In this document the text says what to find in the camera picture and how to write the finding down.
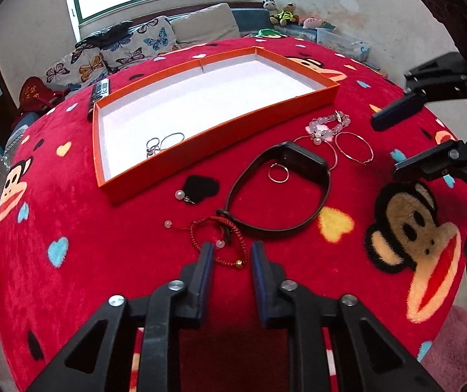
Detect butterfly pillow left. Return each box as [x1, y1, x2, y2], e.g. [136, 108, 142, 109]
[42, 44, 108, 92]

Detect orange shallow box tray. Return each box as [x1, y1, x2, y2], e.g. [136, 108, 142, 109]
[92, 46, 339, 204]

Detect green plastic bowl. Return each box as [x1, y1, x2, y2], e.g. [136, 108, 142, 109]
[255, 28, 286, 39]

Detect beige cushion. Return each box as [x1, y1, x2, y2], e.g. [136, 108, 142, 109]
[170, 3, 241, 48]

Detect red embroidered bag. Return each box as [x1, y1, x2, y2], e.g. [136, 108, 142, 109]
[18, 76, 69, 113]

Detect butterfly pillow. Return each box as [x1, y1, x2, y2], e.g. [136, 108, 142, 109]
[100, 16, 179, 72]
[42, 44, 108, 92]

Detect pink bead bracelet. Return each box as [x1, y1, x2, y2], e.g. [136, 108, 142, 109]
[305, 110, 352, 146]

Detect black smart band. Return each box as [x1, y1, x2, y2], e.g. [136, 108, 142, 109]
[216, 141, 332, 236]

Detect small silver hoop ring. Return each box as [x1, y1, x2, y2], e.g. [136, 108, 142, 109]
[267, 163, 291, 184]

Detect red string bracelet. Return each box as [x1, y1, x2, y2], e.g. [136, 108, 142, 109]
[163, 215, 249, 270]

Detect silver linked hoop earrings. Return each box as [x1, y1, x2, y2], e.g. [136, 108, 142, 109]
[146, 132, 186, 158]

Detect red monkey print blanket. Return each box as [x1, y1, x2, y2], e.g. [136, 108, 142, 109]
[0, 38, 467, 391]

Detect stuffed toy pile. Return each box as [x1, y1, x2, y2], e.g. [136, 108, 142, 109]
[263, 0, 324, 29]

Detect pearl drop earring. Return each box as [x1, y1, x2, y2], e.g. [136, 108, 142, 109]
[175, 189, 194, 204]

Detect black cloth on pillows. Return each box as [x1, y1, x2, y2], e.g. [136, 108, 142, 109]
[75, 20, 133, 49]

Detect butterfly pillow right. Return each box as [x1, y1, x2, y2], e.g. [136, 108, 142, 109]
[100, 16, 179, 72]

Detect purple fleece sleeve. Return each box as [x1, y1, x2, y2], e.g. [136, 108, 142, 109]
[421, 306, 467, 391]

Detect clear plastic storage box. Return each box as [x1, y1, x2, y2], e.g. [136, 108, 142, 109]
[317, 28, 372, 62]

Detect black remote control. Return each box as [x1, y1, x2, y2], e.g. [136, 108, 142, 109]
[87, 78, 110, 122]

